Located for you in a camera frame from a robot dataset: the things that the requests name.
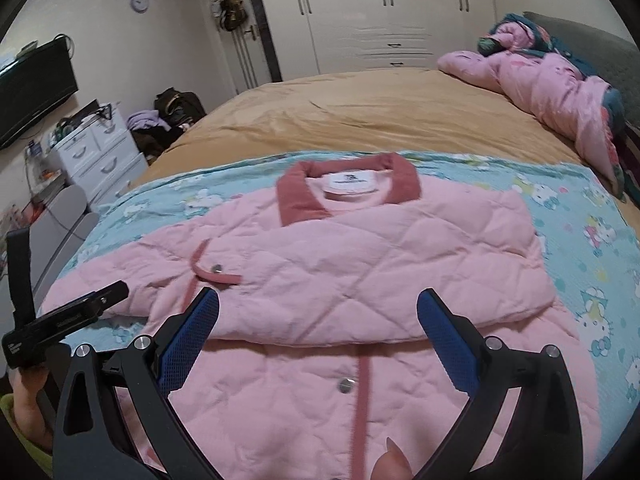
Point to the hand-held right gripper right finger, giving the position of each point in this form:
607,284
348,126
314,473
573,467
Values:
445,340

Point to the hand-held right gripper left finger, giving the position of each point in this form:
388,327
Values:
192,340

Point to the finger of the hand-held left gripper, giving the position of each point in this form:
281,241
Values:
20,270
100,296

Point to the pink quilted jacket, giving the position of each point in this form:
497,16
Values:
350,270

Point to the dark clothes pile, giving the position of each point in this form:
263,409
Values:
155,142

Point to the black clothes hanger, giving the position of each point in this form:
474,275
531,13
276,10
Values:
102,112

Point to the person's left hand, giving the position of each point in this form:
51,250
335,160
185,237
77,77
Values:
27,405

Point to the person's right hand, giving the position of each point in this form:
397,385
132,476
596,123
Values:
392,462

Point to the grey chair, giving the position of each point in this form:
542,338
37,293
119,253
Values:
65,230

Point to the white drawer chest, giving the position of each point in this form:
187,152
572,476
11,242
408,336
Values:
95,155

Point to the blue cartoon cat blanket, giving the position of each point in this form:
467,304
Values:
575,220

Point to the black flat television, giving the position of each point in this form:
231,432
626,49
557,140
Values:
35,90

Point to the purple garment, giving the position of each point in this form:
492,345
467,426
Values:
147,120

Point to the dark travel bag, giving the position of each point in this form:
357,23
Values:
177,102

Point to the tan bed cover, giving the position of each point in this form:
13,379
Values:
350,110

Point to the dark striped cloth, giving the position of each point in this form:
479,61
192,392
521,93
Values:
631,160

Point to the pink floral comforter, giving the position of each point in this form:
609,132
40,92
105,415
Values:
550,90

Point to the hanging bags on hooks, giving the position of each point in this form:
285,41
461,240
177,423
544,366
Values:
230,5

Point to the white wardrobe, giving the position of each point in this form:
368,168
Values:
375,25

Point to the grey padded headboard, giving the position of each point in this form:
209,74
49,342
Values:
590,40

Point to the round wall clock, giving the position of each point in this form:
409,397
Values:
140,2

